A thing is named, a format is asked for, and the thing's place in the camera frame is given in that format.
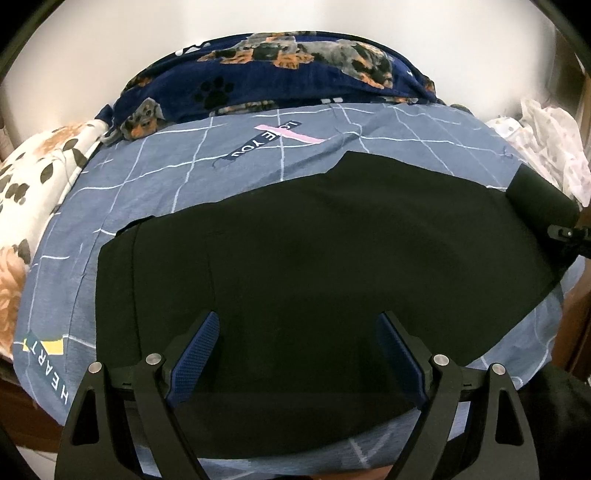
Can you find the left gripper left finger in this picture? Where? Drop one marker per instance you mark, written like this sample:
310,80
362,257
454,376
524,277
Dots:
96,442

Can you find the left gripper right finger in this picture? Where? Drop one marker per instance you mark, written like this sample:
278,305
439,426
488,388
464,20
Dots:
472,424

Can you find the black pants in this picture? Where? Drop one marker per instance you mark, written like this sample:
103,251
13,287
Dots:
298,274

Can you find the white patterned cloth pile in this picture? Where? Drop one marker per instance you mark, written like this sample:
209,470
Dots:
549,141

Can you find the white floral pillow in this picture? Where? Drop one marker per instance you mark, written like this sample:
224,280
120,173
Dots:
35,179

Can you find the blue grid bedsheet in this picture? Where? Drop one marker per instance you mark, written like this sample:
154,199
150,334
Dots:
205,161

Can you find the navy dog print blanket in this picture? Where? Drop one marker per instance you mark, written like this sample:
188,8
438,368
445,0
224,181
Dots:
258,72

